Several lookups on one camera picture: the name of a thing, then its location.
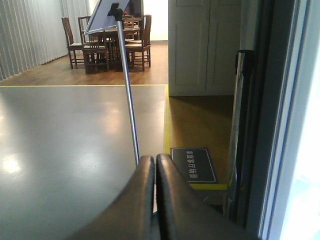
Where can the dark floor label sign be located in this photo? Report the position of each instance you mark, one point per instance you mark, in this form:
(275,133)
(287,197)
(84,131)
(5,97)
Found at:
(195,165)

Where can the metal sign stand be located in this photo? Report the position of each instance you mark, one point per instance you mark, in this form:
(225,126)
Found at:
(106,15)

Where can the open white fridge door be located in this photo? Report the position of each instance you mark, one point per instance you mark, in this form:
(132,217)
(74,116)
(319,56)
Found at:
(274,154)

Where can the dark wooden dining table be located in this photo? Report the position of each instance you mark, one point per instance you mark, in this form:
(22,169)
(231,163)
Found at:
(112,42)

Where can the wooden chair left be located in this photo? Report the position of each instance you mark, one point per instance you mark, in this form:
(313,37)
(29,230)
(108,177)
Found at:
(72,46)

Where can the white cabinet doors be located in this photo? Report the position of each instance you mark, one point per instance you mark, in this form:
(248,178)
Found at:
(203,39)

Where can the grey vertical blind curtain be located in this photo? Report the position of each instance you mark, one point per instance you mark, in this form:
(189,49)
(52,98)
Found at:
(32,33)

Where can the wooden chair right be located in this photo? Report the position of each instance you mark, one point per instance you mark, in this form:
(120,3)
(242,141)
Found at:
(141,49)

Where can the wooden chair front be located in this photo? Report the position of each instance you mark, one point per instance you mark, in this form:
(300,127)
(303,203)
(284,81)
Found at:
(94,50)

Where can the wooden chair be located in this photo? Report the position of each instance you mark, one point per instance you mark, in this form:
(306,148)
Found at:
(72,46)
(141,49)
(94,50)

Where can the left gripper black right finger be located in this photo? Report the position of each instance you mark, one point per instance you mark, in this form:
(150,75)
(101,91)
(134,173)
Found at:
(182,215)

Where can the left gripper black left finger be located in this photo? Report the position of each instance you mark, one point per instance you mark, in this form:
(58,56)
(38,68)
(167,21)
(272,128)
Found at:
(129,216)

